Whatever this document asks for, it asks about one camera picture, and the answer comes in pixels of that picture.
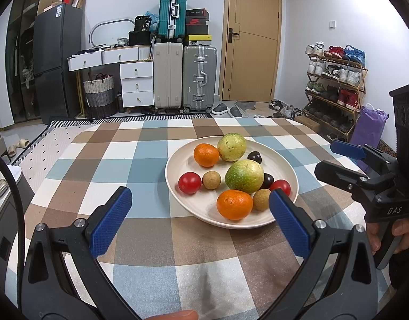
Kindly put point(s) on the beige slipper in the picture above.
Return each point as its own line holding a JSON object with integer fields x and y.
{"x": 12, "y": 151}
{"x": 22, "y": 142}

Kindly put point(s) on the person's right hand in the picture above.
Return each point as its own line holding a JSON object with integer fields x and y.
{"x": 404, "y": 235}

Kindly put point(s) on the blue plastic bag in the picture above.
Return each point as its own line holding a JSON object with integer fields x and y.
{"x": 153, "y": 20}

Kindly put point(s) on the black bag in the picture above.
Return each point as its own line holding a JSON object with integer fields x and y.
{"x": 141, "y": 31}

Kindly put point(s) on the sneakers on floor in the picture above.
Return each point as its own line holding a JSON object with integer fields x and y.
{"x": 284, "y": 109}

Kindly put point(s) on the beige suitcase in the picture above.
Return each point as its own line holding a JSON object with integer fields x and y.
{"x": 167, "y": 76}

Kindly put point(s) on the checked tablecloth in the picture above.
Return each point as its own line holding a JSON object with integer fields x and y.
{"x": 151, "y": 173}

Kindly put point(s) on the oval chrome mirror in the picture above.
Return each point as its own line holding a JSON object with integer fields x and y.
{"x": 94, "y": 30}

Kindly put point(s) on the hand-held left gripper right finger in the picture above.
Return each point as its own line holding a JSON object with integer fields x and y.
{"x": 288, "y": 223}

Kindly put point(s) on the dark bottle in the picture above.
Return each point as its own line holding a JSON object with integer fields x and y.
{"x": 120, "y": 103}

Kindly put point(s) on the silver suitcase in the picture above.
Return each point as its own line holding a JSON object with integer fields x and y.
{"x": 199, "y": 76}

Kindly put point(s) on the small orange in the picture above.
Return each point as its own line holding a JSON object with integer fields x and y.
{"x": 206, "y": 155}

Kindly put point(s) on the stack of black shoe boxes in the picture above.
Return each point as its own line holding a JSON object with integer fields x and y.
{"x": 197, "y": 21}

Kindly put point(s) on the person's left hand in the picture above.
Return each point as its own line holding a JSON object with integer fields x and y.
{"x": 181, "y": 316}

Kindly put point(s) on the striped bowl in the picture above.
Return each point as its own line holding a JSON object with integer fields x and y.
{"x": 122, "y": 41}

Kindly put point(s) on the yellow shoe box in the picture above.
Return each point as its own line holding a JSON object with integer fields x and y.
{"x": 200, "y": 40}

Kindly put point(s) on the teal suitcase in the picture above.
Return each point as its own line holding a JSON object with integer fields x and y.
{"x": 171, "y": 13}

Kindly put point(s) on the green passion fruit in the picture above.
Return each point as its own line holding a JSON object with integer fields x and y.
{"x": 232, "y": 146}

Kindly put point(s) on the woven laundry basket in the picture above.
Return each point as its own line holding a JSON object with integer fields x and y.
{"x": 99, "y": 96}

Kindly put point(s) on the dark grey fridge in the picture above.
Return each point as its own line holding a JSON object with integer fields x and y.
{"x": 56, "y": 63}

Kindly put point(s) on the white glass-door wardrobe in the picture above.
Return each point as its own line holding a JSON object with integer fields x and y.
{"x": 14, "y": 56}

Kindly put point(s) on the large orange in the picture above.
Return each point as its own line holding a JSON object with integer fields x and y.
{"x": 234, "y": 204}

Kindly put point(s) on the wooden shoe rack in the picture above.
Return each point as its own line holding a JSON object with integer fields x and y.
{"x": 361, "y": 88}

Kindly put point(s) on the wooden door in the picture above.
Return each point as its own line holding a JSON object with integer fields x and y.
{"x": 251, "y": 46}

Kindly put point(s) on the brown longan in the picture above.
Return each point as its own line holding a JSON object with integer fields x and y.
{"x": 211, "y": 180}
{"x": 261, "y": 200}

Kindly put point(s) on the cream round plate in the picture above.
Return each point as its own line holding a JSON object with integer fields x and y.
{"x": 197, "y": 206}

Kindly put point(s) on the grey door mat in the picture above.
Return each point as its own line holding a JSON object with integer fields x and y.
{"x": 246, "y": 105}

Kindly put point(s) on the red tomato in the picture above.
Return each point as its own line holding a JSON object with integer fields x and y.
{"x": 280, "y": 186}
{"x": 189, "y": 182}

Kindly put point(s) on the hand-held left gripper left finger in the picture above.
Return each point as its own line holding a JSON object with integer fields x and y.
{"x": 111, "y": 220}

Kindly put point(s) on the dark plum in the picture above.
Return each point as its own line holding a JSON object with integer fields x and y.
{"x": 268, "y": 180}
{"x": 254, "y": 157}

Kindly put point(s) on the large yellow-green passion fruit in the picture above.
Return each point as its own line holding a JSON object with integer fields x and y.
{"x": 244, "y": 175}

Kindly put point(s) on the grey slipper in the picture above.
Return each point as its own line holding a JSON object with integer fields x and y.
{"x": 236, "y": 112}
{"x": 220, "y": 109}

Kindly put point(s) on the white desk with drawers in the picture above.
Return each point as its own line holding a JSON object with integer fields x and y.
{"x": 136, "y": 83}

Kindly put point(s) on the rows of shoes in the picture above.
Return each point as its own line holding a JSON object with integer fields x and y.
{"x": 334, "y": 73}

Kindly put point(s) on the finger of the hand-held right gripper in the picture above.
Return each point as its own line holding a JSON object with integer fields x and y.
{"x": 334, "y": 175}
{"x": 346, "y": 149}

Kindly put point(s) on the purple bag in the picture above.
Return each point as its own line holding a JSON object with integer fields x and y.
{"x": 369, "y": 128}

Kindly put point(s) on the flat cardboard box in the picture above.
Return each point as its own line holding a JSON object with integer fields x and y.
{"x": 306, "y": 122}

